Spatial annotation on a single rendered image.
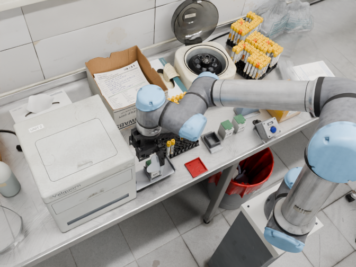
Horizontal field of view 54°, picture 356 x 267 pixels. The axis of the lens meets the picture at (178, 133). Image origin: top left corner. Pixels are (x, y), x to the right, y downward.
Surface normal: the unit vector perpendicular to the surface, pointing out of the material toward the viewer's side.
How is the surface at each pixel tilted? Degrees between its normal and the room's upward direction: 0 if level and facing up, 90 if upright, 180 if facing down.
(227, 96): 66
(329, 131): 47
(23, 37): 90
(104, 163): 0
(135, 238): 0
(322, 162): 80
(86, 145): 0
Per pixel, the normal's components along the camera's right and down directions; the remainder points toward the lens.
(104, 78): 0.23, -0.51
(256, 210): 0.04, -0.61
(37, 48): 0.50, 0.74
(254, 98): -0.55, 0.33
